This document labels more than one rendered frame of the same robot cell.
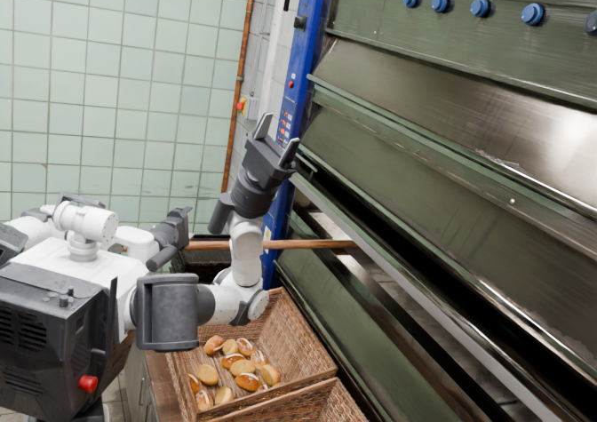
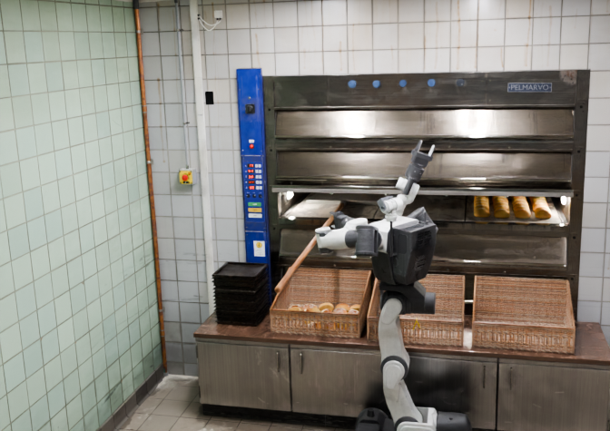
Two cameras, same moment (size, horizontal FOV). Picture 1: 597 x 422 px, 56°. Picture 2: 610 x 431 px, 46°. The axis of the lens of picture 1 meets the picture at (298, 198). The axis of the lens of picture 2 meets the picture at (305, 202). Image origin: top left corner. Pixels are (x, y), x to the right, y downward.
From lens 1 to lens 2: 3.56 m
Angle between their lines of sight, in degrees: 49
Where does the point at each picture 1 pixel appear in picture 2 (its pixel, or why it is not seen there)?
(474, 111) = (416, 122)
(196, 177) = (142, 249)
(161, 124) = (123, 217)
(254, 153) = (421, 156)
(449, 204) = not seen: hidden behind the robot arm
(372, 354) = not seen: hidden behind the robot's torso
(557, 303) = (482, 170)
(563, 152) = (464, 123)
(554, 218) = (468, 145)
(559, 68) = (449, 98)
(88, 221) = (398, 202)
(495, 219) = (441, 157)
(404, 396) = not seen: hidden behind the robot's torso
